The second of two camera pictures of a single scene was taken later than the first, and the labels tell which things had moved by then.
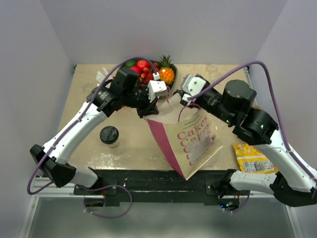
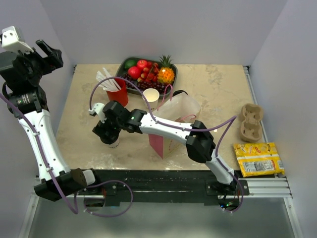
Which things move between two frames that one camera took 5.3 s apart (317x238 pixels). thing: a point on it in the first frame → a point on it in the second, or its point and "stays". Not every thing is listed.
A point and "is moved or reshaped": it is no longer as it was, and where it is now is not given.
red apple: (141, 64) stays
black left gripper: (149, 108) → (53, 60)
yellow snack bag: (250, 159) stays
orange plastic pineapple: (167, 72) stays
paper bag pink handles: (190, 135) is moved or reshaped
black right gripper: (182, 101) → (101, 129)
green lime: (131, 63) stays
